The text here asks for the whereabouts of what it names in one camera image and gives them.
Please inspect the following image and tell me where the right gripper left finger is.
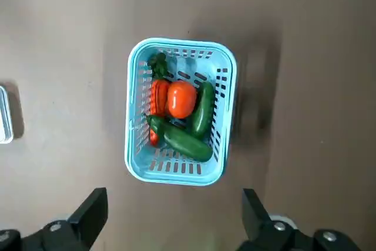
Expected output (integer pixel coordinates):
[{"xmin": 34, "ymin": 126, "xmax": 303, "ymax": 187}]
[{"xmin": 0, "ymin": 188, "xmax": 109, "ymax": 251}]

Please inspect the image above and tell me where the silver kitchen scale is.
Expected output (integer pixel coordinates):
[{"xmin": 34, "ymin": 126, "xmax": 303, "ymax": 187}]
[{"xmin": 0, "ymin": 85, "xmax": 15, "ymax": 145}]

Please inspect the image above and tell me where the light blue plastic basket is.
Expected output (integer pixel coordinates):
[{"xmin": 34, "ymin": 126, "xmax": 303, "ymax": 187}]
[{"xmin": 125, "ymin": 38, "xmax": 239, "ymax": 188}]

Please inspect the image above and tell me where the green toy cucumber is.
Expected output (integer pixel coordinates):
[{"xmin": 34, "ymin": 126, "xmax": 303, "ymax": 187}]
[
  {"xmin": 146, "ymin": 115, "xmax": 214, "ymax": 163},
  {"xmin": 190, "ymin": 81, "xmax": 216, "ymax": 140}
]

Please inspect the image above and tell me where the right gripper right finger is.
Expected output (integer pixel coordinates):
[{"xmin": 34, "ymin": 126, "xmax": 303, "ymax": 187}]
[{"xmin": 234, "ymin": 188, "xmax": 362, "ymax": 251}]

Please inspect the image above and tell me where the orange toy carrot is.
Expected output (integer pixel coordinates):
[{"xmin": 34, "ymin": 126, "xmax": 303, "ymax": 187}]
[{"xmin": 146, "ymin": 52, "xmax": 172, "ymax": 147}]

